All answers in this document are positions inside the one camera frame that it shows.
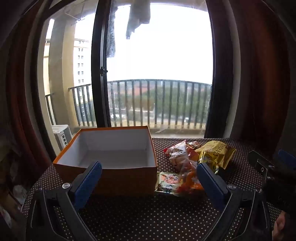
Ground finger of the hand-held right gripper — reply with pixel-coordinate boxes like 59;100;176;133
277;149;296;169
249;150;276;184

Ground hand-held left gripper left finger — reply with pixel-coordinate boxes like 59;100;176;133
25;161;102;241

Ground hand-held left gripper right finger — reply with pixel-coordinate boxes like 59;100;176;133
196;162;272;241

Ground clear orange snack packet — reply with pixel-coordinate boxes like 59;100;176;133
174;160;205;197

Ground yellow cartoon snack packet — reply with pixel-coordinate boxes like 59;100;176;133
195;151;220;175

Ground yellow honey chip bag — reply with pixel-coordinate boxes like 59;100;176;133
201;140;237;169

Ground orange cardboard box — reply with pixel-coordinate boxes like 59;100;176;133
53;126;158;197

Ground white orange noodle packet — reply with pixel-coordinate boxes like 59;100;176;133
155;172;179;194

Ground red white cartoon snack packet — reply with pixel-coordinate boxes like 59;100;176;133
163;140;190;167

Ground person's right hand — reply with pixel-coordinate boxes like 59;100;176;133
273;211;296;241

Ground white air conditioner unit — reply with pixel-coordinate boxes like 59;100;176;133
51;125;73;152

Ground brown polka dot tablecloth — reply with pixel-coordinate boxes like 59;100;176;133
21;137;296;241

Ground white crumpled plastic bag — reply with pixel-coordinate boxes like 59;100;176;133
12;185;28;201

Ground dark brown curtain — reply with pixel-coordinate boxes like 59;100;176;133
205;0;296;153

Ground dark red curtain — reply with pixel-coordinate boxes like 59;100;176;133
0;0;56;186

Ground balcony railing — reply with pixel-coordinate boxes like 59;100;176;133
45;79;212;129

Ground beige apartment building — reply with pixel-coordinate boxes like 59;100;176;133
73;38;90;87

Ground dark hanging cloth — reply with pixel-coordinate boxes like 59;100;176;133
107;0;116;57

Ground grey hanging cloth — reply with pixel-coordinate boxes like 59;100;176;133
125;0;151;40

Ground black window frame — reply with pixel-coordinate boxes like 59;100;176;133
30;0;234;149

